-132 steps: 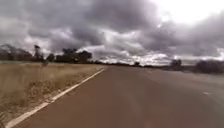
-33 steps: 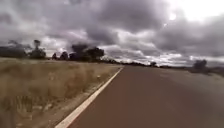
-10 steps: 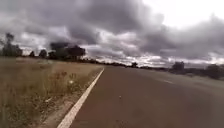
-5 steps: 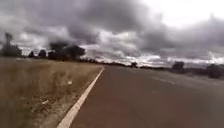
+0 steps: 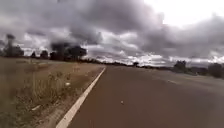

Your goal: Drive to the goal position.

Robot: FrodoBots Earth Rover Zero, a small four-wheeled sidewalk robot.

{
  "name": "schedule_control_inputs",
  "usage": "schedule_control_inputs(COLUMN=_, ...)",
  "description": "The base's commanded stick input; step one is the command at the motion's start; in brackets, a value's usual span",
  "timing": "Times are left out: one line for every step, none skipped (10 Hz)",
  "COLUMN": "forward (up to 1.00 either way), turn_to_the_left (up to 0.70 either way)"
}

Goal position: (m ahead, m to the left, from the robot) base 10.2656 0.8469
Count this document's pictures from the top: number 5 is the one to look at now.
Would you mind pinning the grey-brown asphalt road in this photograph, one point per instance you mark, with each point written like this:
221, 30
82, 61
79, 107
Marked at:
143, 100

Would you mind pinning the row of dark trees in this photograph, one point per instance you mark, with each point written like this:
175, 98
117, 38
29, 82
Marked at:
63, 52
200, 69

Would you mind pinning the white painted edge line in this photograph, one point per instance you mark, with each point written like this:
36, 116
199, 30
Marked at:
78, 105

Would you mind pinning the dry grass verge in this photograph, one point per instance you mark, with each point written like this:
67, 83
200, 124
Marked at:
33, 86

